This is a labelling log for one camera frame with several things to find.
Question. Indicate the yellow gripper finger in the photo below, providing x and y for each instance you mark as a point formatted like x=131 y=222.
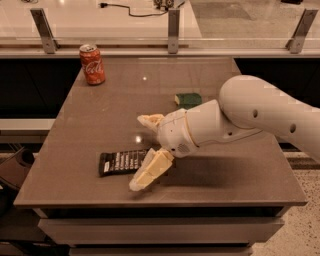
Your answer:
x=151 y=121
x=153 y=166

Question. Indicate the right metal railing bracket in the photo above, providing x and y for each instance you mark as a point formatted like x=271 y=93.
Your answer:
x=296 y=42

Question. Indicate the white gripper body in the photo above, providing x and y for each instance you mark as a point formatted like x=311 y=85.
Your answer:
x=174 y=132

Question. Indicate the black rxbar chocolate wrapper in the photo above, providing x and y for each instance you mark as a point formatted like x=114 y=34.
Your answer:
x=120 y=163

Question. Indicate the middle metal railing bracket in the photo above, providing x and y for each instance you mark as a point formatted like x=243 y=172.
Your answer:
x=173 y=30

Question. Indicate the left metal railing bracket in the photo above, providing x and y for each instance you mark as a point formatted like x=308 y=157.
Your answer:
x=50 y=46

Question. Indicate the green yellow sponge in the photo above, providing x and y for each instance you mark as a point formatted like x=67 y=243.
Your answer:
x=188 y=100

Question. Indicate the metal railing bracket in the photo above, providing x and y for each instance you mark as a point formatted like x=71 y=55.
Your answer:
x=50 y=46
x=296 y=42
x=173 y=30

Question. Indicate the dark chair at left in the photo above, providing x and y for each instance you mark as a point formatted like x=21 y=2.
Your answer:
x=13 y=172

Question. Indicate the grey drawer front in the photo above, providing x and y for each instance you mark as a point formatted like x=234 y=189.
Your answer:
x=140 y=231

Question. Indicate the red coke can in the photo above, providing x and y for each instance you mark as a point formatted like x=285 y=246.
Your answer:
x=92 y=64

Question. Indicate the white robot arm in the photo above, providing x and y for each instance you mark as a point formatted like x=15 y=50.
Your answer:
x=246 y=106

